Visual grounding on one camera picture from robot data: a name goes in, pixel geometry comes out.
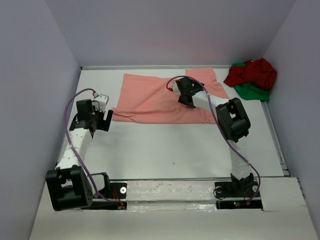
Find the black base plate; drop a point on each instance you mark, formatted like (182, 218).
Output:
(112, 200)
(228, 198)

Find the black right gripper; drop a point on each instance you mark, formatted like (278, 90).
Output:
(180, 100)

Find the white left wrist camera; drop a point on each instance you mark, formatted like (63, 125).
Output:
(100, 102)

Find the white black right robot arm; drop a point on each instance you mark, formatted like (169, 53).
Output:
(233, 124)

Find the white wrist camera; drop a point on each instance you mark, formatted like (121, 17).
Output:
(174, 88)
(100, 102)

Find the red t shirt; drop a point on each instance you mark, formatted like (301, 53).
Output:
(258, 72)

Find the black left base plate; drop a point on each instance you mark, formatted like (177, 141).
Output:
(112, 200)

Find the pink t shirt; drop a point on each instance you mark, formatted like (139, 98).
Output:
(146, 100)

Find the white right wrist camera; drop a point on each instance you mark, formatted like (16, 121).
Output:
(174, 88)

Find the white foam strip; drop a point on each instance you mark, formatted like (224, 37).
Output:
(170, 195)

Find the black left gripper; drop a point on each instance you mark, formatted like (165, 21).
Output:
(99, 125)

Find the green t shirt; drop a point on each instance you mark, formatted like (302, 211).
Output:
(250, 91)

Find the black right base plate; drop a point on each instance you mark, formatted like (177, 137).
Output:
(228, 198)

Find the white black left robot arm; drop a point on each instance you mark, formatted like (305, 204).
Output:
(70, 184)

